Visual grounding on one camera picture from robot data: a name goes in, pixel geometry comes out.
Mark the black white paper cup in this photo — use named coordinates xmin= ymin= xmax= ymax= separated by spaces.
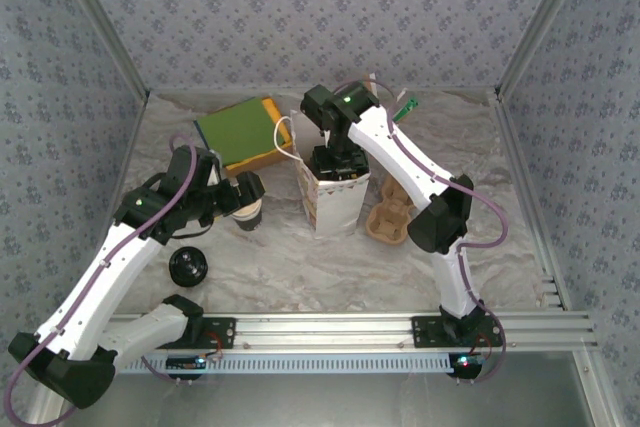
xmin=229 ymin=195 xmax=264 ymax=234

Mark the white cartoon print paper bag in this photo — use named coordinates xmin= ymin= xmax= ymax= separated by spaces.
xmin=272 ymin=114 xmax=372 ymax=242

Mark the brown pulp cup carrier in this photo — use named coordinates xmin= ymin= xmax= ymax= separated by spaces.
xmin=364 ymin=174 xmax=416 ymax=248

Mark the black plastic cup lid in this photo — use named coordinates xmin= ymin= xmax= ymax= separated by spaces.
xmin=168 ymin=246 xmax=208 ymax=290

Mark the grey metal sheet panel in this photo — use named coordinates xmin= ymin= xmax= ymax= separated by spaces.
xmin=59 ymin=371 xmax=589 ymax=427

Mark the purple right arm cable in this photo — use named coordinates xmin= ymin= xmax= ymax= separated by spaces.
xmin=333 ymin=79 xmax=509 ymax=384

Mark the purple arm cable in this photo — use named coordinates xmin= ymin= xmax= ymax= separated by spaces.
xmin=3 ymin=134 xmax=211 ymax=423
xmin=333 ymin=79 xmax=509 ymax=384

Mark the aluminium back rail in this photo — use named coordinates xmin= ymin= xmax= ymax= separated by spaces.
xmin=147 ymin=85 xmax=499 ymax=96

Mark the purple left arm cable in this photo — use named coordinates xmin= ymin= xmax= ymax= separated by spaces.
xmin=3 ymin=134 xmax=211 ymax=423

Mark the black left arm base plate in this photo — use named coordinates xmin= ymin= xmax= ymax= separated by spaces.
xmin=197 ymin=316 xmax=237 ymax=351

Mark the grey slotted cable duct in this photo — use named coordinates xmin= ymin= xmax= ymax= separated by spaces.
xmin=117 ymin=352 xmax=454 ymax=374

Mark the aluminium left corner post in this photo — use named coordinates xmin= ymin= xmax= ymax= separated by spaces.
xmin=49 ymin=0 xmax=151 ymax=101

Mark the aluminium corner post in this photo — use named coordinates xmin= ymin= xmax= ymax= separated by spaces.
xmin=49 ymin=0 xmax=151 ymax=101
xmin=494 ymin=0 xmax=596 ymax=101

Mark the aluminium right corner post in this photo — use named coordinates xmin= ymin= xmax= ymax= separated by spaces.
xmin=494 ymin=0 xmax=596 ymax=101

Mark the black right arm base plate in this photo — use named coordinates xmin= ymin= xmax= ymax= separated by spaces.
xmin=411 ymin=315 xmax=504 ymax=349

